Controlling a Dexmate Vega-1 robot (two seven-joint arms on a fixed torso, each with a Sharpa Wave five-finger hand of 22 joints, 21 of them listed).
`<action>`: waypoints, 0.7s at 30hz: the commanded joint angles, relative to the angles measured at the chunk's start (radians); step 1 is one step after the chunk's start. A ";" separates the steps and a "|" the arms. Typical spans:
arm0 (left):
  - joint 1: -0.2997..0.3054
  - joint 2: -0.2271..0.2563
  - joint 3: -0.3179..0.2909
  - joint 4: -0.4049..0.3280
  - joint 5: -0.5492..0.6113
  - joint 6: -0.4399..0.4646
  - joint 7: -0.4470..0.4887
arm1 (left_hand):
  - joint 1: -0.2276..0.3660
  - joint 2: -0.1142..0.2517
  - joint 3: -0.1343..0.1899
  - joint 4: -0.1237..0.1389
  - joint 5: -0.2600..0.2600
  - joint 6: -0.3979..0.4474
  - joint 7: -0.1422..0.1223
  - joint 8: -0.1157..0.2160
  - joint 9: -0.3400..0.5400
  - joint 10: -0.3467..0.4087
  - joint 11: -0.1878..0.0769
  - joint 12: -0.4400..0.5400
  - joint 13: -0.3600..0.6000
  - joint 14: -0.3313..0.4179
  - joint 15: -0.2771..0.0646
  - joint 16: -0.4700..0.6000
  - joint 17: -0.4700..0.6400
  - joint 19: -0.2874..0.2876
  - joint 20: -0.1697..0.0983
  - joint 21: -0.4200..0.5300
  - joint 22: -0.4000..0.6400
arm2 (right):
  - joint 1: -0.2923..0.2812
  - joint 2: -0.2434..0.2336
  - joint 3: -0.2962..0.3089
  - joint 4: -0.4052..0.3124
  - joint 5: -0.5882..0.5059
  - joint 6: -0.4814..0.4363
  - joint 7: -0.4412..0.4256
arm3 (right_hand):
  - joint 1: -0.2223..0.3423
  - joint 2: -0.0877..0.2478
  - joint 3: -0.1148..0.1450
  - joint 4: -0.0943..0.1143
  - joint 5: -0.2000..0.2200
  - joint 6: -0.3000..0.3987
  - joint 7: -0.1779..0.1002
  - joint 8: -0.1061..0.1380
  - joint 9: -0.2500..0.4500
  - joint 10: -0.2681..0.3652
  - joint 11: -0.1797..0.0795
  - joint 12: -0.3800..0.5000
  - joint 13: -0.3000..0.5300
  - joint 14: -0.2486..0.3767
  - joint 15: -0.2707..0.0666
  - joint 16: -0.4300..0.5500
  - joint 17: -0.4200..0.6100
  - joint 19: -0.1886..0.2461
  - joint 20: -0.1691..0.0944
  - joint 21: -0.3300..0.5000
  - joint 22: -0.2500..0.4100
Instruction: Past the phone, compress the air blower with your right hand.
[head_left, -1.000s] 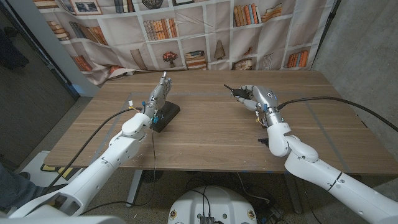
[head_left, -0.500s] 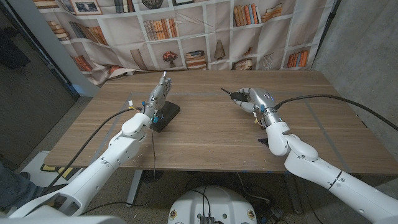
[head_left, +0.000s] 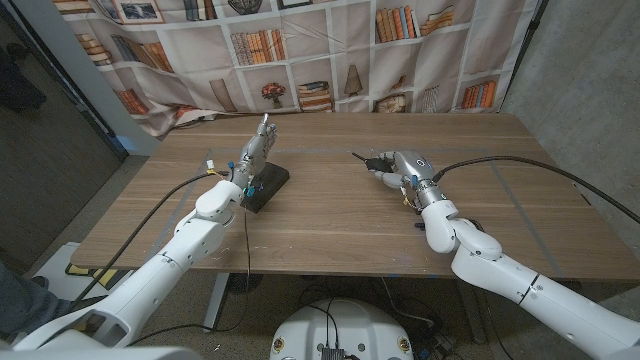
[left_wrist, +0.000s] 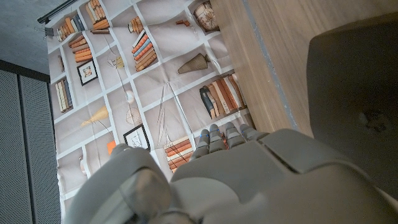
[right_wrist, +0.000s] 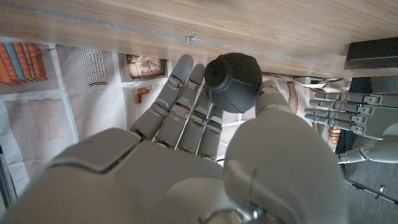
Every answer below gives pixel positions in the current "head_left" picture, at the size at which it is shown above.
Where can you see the dark brown phone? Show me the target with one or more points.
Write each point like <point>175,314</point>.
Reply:
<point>272,180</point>

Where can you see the printed bookshelf backdrop cloth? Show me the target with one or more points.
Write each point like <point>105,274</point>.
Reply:
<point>320,60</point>

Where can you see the person leg in jeans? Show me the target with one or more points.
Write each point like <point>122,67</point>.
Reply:
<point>25,305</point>

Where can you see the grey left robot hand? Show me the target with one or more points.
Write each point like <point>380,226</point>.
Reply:
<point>254,155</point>

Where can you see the black hex key set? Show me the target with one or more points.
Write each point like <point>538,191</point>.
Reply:
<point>419,226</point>

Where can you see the white floor board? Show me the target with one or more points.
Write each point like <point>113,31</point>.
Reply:
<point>55,270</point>

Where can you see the yellow black floor item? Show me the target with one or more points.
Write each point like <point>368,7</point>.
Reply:
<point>102,276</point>

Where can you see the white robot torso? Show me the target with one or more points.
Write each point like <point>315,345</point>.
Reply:
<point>342,327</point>

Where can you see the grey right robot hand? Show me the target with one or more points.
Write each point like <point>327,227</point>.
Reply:
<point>415,170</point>

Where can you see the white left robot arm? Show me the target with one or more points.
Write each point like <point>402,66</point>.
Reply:
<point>162,267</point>

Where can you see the black rubber air blower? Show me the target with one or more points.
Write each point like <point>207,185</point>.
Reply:
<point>380,165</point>

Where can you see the white table leg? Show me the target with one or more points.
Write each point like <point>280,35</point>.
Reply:
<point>216,300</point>
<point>470,310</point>

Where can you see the black backdrop stand pole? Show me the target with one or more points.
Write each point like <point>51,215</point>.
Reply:
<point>525,55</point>

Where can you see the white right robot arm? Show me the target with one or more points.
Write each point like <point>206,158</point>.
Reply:
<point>520,285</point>

